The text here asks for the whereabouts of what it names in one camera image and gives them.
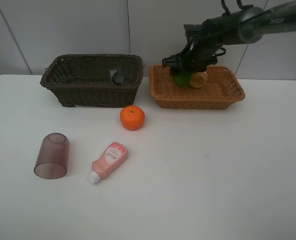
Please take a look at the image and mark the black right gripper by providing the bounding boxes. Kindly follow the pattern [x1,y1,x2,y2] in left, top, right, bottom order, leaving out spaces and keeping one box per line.
[162,38,226,73]

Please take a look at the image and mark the red yellow peach toy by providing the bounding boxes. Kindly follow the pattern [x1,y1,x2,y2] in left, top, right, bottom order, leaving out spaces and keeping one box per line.
[189,72,208,89]

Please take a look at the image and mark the green lime fruit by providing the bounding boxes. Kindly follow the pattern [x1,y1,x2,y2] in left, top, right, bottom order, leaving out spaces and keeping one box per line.
[172,70,192,87]

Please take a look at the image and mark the dark green pump bottle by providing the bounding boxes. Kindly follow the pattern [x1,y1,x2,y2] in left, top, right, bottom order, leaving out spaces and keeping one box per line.
[109,66,124,85]

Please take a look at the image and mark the orange tangerine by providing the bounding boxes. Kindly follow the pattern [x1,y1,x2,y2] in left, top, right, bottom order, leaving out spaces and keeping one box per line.
[120,105,145,131]

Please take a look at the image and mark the pink squeeze bottle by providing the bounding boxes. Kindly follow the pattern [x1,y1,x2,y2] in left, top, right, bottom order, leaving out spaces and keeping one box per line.
[89,142,128,184]

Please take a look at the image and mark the translucent brown plastic cup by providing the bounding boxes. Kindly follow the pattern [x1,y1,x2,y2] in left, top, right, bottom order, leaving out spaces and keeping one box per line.
[33,132,70,180]

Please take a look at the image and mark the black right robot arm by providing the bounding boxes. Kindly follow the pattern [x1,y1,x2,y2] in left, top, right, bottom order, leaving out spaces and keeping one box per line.
[162,0,296,72]

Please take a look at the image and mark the light brown wicker basket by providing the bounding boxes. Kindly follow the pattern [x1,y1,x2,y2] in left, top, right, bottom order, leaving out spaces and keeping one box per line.
[149,64,246,110]

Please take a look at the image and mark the dark brown wicker basket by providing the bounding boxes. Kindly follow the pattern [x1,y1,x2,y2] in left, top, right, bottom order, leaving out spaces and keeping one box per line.
[40,54,143,108]

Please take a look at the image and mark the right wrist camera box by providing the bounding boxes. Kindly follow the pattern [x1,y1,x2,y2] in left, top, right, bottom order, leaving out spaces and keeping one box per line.
[184,24,202,41]

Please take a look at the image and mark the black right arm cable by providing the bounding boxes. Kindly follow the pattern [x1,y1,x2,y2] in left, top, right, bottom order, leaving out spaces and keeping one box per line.
[180,0,296,60]

